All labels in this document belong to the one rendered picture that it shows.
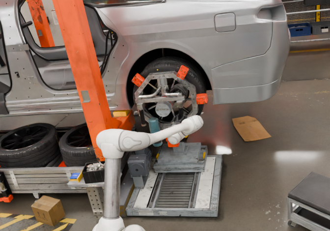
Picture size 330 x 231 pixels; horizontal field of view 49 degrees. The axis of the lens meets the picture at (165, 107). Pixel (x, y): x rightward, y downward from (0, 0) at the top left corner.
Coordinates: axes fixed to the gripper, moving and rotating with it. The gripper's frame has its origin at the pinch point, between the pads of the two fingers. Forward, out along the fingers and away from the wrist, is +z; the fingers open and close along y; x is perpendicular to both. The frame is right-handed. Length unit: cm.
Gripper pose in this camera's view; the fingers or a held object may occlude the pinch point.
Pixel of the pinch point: (181, 114)
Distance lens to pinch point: 299.8
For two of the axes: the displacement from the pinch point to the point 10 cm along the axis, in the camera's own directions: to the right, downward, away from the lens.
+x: -1.6, -9.0, -4.1
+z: 1.9, -4.4, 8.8
